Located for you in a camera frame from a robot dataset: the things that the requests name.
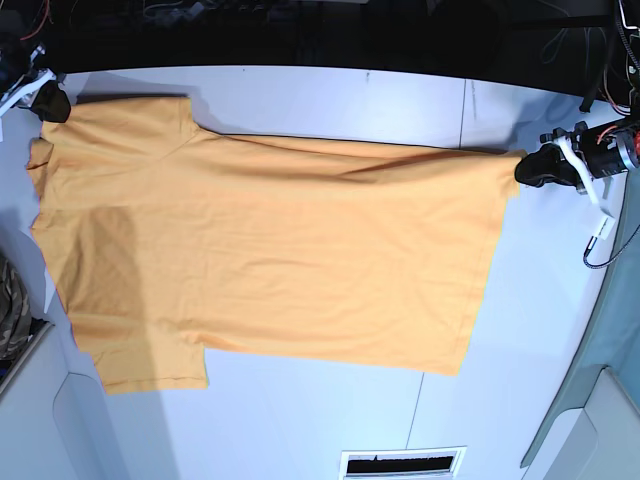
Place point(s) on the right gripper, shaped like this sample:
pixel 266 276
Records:
pixel 27 85

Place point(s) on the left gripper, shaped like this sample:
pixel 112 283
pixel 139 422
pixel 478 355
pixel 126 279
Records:
pixel 581 159

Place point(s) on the yellow t-shirt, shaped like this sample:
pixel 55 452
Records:
pixel 165 239

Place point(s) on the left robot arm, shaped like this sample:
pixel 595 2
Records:
pixel 625 34

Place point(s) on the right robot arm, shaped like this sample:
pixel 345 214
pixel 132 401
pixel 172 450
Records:
pixel 23 22

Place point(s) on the camouflage cloth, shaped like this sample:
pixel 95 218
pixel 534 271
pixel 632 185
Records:
pixel 15 314

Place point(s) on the white floor vent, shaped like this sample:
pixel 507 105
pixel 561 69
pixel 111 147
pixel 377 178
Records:
pixel 409 464

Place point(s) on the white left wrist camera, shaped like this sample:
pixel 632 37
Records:
pixel 604 226

